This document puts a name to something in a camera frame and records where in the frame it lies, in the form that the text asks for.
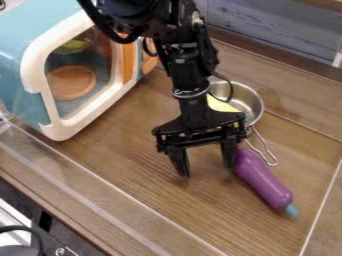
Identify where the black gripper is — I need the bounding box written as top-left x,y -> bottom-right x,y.
153,91 -> 246,177

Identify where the purple toy eggplant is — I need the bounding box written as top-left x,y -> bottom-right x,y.
235,148 -> 300,217

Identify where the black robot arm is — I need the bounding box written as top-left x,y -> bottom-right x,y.
78,0 -> 246,176

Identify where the yellow toy banana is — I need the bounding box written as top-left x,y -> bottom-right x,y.
207,95 -> 255,127

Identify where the orange microwave turntable plate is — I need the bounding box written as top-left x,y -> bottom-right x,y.
47,65 -> 97,101

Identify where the blue toy microwave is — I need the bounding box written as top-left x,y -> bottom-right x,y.
0,0 -> 158,141

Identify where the silver pot with wire handle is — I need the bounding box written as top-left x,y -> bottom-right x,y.
207,80 -> 278,167

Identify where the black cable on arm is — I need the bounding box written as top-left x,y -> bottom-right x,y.
76,0 -> 149,45

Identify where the black cable bottom left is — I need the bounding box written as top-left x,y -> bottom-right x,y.
0,225 -> 46,256

